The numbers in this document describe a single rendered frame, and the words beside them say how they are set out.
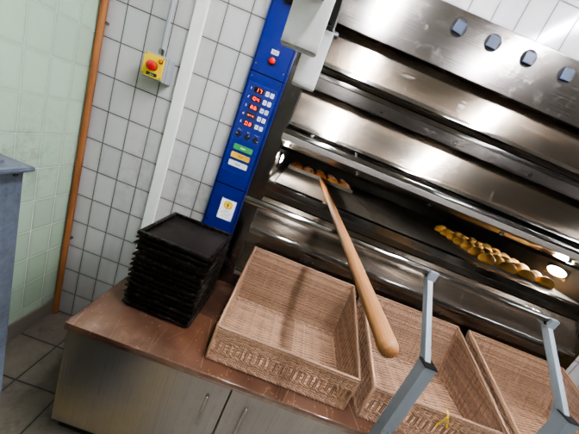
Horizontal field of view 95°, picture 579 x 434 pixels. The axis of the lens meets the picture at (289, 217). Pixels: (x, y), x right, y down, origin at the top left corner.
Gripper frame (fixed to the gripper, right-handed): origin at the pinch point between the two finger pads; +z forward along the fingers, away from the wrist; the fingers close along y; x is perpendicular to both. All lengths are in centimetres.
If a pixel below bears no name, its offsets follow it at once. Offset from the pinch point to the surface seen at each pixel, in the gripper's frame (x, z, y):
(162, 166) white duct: -59, 40, -93
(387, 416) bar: 58, 77, -38
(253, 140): -21, 14, -92
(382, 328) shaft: 23.7, 28.5, -4.7
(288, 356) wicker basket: 23, 76, -47
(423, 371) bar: 59, 56, -37
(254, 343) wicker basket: 10, 76, -47
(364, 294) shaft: 23.1, 28.7, -14.5
